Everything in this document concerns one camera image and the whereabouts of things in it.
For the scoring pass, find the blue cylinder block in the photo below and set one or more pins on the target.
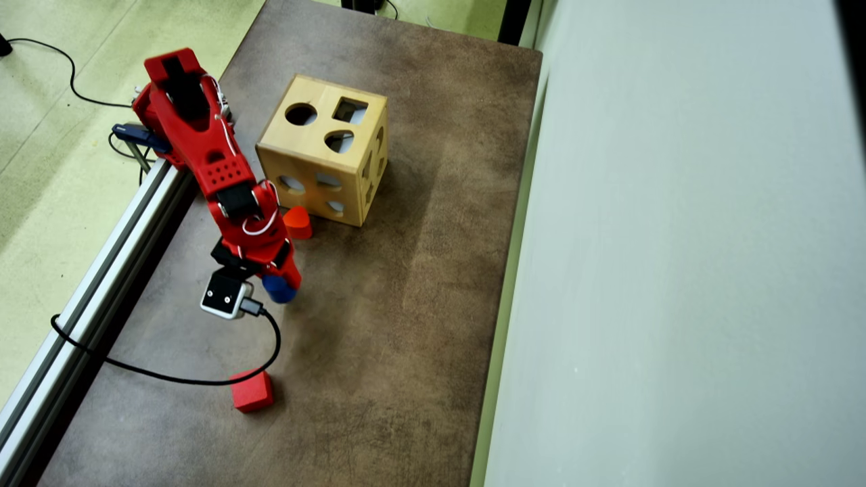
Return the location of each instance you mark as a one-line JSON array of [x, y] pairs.
[[279, 291]]

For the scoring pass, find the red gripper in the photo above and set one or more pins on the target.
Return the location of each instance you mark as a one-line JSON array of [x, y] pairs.
[[287, 268]]

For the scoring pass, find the aluminium profile rail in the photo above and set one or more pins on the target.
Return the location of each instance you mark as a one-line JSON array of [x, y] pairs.
[[88, 304]]

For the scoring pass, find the red robot arm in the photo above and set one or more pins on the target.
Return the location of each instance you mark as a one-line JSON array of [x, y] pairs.
[[196, 128]]

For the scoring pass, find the blue clamp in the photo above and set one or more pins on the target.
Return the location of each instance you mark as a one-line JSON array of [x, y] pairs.
[[135, 133]]

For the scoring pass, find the red cube block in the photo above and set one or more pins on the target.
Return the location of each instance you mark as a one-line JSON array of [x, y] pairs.
[[254, 396]]

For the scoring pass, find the black post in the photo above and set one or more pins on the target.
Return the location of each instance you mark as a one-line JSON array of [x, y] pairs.
[[514, 20]]

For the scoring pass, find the wooden shape sorter box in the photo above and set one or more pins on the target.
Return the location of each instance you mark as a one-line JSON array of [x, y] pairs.
[[298, 145]]

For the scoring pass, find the orange rounded triangle block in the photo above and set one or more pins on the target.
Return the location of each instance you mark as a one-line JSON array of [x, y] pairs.
[[300, 223]]

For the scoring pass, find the black stand base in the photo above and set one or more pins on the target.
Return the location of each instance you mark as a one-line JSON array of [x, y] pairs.
[[362, 5]]

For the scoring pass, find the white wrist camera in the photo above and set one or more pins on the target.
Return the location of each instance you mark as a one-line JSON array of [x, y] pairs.
[[223, 294]]

